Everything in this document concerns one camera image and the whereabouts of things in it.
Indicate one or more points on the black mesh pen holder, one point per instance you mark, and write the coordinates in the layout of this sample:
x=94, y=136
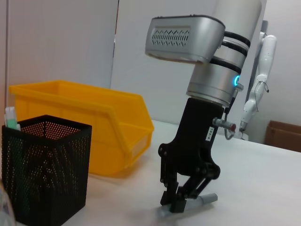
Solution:
x=47, y=169

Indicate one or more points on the yellow plastic bin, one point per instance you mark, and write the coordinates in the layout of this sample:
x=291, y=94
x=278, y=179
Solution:
x=105, y=122

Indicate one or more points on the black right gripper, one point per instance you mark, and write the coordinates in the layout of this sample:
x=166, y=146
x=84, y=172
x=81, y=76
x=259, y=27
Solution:
x=195, y=146

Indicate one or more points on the grey marker pen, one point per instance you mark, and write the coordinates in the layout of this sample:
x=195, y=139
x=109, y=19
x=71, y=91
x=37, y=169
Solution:
x=207, y=198

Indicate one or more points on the brown cardboard box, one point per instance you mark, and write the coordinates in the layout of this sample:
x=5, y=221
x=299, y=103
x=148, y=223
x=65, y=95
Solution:
x=284, y=136

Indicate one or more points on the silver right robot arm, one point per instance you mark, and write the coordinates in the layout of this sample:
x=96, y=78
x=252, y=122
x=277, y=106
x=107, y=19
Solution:
x=207, y=47

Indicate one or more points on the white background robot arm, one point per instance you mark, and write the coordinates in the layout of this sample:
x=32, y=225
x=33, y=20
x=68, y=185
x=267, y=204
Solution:
x=265, y=61

